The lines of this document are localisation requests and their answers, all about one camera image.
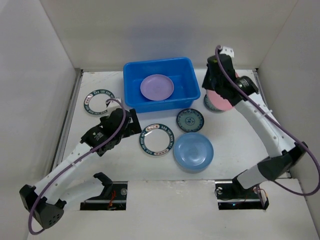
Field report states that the purple cable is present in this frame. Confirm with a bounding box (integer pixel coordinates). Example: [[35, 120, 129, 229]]
[[214, 44, 320, 196], [27, 98, 128, 235]]

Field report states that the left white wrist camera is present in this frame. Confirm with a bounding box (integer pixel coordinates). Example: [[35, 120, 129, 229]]
[[105, 98, 122, 110]]

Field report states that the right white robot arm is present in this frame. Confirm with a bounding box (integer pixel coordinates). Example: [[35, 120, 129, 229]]
[[202, 54, 307, 198]]

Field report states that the light blue plastic plate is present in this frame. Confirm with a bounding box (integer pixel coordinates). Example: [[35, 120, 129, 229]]
[[173, 132, 215, 173]]

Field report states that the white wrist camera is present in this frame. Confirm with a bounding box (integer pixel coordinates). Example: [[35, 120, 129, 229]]
[[105, 98, 122, 110], [219, 46, 235, 58]]

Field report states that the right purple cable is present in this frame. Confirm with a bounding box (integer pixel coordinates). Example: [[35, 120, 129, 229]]
[[214, 44, 320, 196]]

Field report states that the purple plastic plate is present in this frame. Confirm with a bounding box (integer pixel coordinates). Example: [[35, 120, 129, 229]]
[[140, 74, 175, 101]]

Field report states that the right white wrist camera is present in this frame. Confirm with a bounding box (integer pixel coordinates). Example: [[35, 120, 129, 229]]
[[219, 46, 235, 58]]

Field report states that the teal patterned plate near bin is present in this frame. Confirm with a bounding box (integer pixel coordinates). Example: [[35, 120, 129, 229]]
[[176, 108, 205, 133]]

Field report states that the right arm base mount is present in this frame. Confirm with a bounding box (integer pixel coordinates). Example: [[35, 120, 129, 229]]
[[214, 180, 270, 211]]

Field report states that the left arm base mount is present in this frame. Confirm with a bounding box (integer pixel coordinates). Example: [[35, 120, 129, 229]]
[[80, 181, 128, 211]]

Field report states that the white plate green lettered rim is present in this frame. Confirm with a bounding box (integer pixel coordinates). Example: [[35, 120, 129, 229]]
[[139, 123, 175, 157]]

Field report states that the teal patterned plate far right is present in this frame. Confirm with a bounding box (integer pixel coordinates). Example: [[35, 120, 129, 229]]
[[203, 95, 224, 113]]

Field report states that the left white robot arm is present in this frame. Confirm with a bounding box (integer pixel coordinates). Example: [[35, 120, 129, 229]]
[[19, 108, 142, 235]]

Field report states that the pink plastic plate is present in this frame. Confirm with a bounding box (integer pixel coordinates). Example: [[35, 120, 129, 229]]
[[206, 72, 240, 112]]

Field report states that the blue plastic bin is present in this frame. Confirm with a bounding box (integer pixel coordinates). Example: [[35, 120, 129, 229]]
[[123, 57, 201, 113]]

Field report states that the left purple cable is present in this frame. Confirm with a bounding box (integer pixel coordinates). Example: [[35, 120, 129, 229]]
[[27, 98, 128, 235]]

